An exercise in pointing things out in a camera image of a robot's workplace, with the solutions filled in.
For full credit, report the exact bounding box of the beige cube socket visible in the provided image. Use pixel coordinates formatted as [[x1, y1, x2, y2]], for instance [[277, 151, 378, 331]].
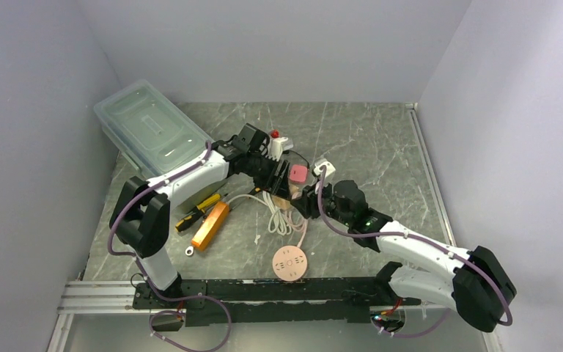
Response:
[[271, 185, 299, 210]]

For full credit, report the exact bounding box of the pink socket cable plug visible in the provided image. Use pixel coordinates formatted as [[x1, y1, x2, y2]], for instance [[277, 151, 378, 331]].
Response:
[[285, 210, 309, 248]]

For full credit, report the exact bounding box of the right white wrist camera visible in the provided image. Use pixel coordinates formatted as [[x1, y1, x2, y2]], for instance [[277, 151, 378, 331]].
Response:
[[312, 158, 336, 183]]

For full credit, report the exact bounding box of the aluminium rail frame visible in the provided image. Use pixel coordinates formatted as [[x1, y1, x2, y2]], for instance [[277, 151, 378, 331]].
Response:
[[57, 281, 162, 315]]

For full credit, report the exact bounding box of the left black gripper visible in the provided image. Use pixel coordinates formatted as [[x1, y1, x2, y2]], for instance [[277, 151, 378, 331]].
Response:
[[244, 153, 290, 201]]

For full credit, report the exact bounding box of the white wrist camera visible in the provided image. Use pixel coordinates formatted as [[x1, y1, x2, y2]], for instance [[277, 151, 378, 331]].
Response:
[[312, 158, 336, 183], [268, 130, 294, 161]]

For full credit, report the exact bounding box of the clear plastic storage box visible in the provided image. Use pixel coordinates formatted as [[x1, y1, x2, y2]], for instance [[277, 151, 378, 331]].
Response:
[[94, 79, 212, 179]]

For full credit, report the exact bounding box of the orange power strip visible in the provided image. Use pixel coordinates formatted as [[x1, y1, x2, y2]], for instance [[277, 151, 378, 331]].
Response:
[[191, 201, 230, 252]]

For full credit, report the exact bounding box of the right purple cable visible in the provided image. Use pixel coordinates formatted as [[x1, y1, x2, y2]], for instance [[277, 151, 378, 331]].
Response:
[[315, 167, 514, 340]]

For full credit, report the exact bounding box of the yellow handled screwdriver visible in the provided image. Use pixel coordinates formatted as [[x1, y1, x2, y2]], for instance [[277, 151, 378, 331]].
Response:
[[191, 193, 223, 212]]

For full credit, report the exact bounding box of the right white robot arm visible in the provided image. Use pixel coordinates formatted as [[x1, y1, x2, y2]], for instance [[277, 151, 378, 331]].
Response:
[[290, 180, 517, 332]]

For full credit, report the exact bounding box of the pink round socket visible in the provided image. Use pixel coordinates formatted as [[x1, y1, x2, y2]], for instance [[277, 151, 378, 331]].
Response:
[[272, 246, 308, 282]]

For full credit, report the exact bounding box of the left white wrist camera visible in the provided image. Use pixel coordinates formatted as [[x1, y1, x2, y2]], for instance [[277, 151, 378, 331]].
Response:
[[268, 130, 294, 161]]

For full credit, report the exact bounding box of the white power strip cable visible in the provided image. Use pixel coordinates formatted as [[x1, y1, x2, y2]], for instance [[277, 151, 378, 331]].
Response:
[[227, 190, 295, 237]]

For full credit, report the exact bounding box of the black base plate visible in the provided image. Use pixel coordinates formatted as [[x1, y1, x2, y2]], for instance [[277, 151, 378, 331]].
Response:
[[132, 277, 420, 327]]

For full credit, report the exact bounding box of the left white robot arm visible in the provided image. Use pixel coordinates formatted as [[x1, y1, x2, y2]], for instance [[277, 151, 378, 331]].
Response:
[[108, 124, 292, 308]]

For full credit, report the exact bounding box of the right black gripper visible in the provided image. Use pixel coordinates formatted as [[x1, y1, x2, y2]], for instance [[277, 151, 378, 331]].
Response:
[[290, 177, 353, 227]]

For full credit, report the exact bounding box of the yellow black screwdriver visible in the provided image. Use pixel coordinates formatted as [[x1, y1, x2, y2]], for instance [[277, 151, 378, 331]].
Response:
[[175, 205, 210, 232]]

